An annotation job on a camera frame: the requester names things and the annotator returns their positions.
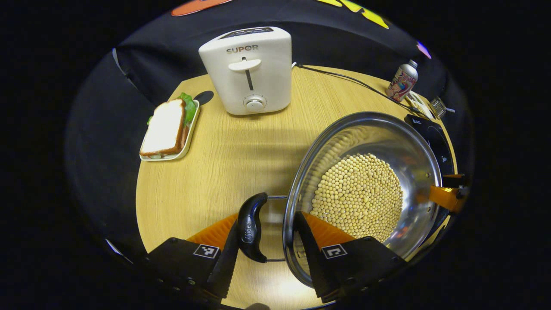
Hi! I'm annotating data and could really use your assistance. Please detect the white rectangular sandwich plate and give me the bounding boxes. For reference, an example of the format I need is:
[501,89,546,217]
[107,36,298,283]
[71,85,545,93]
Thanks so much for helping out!
[139,99,201,161]

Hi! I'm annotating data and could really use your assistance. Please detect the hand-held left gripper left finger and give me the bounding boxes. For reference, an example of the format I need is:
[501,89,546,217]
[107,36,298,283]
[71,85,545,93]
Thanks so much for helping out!
[144,213,241,302]

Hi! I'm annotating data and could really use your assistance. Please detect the white toaster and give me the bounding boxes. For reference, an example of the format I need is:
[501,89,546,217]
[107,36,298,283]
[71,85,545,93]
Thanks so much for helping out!
[198,26,293,116]

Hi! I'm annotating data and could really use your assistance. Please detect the white divided dish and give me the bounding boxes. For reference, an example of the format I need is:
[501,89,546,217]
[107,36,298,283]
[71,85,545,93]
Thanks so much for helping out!
[405,90,433,119]

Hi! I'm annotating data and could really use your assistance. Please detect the small wire mesh basket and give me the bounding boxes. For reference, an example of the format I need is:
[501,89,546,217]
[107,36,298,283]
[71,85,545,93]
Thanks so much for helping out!
[429,96,455,119]

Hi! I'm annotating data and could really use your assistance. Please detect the pile of yellow soybeans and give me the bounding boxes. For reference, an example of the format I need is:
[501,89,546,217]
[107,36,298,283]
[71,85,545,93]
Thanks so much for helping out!
[310,153,404,243]

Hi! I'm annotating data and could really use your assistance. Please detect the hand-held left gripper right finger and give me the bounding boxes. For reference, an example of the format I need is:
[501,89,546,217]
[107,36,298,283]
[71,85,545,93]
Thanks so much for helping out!
[293,211,407,303]

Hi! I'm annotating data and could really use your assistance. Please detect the black induction cooktop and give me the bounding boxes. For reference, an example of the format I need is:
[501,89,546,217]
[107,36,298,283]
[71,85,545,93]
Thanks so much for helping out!
[404,114,457,242]

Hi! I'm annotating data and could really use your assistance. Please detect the silver drink bottle colourful label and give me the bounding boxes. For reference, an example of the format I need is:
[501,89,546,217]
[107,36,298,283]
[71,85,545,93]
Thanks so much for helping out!
[386,59,419,102]

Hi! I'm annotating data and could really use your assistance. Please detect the black power cable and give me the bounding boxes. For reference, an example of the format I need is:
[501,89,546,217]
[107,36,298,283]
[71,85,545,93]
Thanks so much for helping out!
[295,64,427,118]

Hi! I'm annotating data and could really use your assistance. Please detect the printed paper sheets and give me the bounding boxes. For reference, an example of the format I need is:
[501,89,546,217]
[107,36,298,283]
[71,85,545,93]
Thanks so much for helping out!
[105,238,134,264]

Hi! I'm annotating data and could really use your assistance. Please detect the steel pot with black handles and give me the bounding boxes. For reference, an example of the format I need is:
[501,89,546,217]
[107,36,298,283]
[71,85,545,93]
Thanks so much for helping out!
[237,111,443,288]

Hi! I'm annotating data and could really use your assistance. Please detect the sandwich with lettuce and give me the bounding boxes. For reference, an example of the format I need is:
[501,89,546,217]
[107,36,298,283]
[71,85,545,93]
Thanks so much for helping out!
[140,93,198,158]

